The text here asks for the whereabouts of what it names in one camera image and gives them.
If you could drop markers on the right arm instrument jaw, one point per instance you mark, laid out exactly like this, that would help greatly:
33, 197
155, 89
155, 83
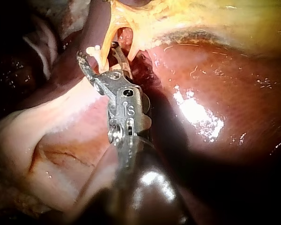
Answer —
85, 66
121, 59

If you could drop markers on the right arm instrument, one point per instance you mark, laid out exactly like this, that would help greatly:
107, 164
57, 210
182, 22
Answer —
128, 105

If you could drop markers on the dark right arm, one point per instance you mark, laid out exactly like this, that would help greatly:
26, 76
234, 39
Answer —
150, 187

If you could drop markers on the thin tube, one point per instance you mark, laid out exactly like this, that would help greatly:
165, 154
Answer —
106, 50
134, 45

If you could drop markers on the white clip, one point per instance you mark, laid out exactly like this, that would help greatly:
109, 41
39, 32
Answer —
93, 50

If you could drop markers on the gallbladder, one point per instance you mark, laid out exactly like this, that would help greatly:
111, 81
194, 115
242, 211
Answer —
201, 14

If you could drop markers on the dark red liver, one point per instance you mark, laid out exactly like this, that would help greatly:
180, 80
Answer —
224, 93

